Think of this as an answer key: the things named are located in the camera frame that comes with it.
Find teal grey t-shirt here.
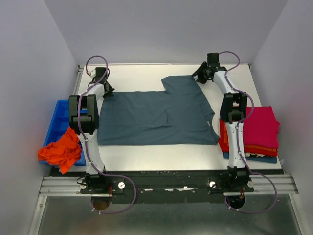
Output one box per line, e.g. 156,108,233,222
97,76,219,146

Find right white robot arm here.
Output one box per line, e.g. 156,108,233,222
192,51,254,172

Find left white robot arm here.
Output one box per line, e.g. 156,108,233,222
68,67,114,175

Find folded orange t-shirt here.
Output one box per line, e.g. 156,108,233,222
222,119,278,155

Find blue plastic bin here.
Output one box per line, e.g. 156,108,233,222
39,100,86,166

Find folded red t-shirt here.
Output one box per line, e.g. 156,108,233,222
218,119,278,157

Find folded magenta t-shirt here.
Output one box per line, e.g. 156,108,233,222
243,106,280,149

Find crumpled orange t-shirt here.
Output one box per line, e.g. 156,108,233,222
37,127,82,174

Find folded navy patterned t-shirt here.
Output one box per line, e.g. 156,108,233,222
222,151,278,164

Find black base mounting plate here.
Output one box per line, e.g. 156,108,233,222
80,170,255,205

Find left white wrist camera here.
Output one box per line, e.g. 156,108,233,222
87,70,96,79

